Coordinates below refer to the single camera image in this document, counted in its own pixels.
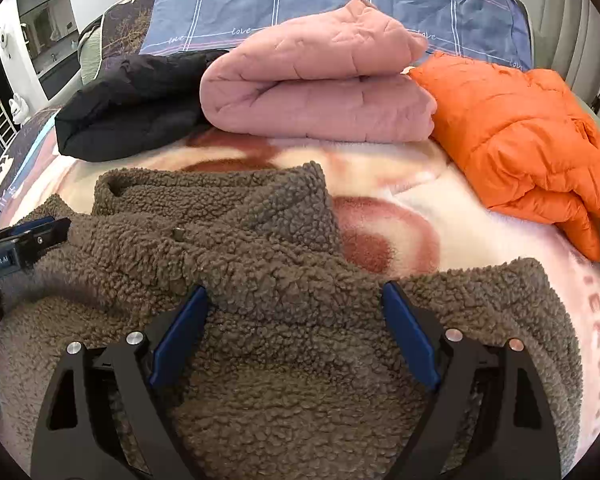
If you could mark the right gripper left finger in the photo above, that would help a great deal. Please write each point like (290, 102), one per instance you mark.
(76, 437)

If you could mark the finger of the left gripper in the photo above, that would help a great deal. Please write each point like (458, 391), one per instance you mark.
(45, 237)
(30, 225)

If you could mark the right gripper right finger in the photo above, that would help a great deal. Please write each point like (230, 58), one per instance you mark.
(488, 416)

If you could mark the brown fleece jacket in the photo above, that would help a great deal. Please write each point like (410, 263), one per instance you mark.
(297, 376)

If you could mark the white slatted rack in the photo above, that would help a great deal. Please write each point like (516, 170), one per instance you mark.
(7, 129)

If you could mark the white cat figurine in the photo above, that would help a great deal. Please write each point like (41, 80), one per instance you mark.
(19, 109)

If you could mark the black puffer jacket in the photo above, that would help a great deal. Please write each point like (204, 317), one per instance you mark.
(145, 103)

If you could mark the green pillow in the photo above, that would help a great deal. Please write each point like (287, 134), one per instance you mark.
(90, 51)

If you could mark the pink cartoon pig blanket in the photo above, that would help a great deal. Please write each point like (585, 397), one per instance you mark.
(406, 212)

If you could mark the orange puffer jacket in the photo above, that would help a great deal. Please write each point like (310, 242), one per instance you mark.
(522, 141)

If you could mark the blue plaid pillow cover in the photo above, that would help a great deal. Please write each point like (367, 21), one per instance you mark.
(496, 31)

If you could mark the pink quilted jacket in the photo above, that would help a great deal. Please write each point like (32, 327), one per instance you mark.
(335, 76)

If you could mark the grey pleated curtain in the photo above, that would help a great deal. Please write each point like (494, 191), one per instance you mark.
(567, 40)

